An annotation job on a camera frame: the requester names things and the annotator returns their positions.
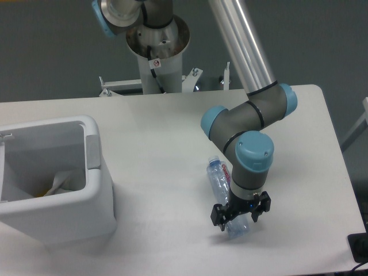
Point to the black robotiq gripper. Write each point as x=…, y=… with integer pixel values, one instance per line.
x=222, y=214

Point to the clear plastic water bottle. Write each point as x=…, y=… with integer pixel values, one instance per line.
x=220, y=179

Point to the white plastic wrapper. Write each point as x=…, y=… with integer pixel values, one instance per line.
x=67, y=181

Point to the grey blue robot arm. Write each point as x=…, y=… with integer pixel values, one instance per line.
x=237, y=132

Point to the white plastic trash can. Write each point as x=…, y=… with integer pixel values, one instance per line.
x=31, y=154

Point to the black device at table corner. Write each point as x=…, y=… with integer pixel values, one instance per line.
x=358, y=246

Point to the white frame at right edge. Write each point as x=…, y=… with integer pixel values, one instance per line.
x=356, y=130

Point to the white metal base frame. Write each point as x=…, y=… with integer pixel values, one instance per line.
x=190, y=83

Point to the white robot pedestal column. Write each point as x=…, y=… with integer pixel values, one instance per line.
x=159, y=55

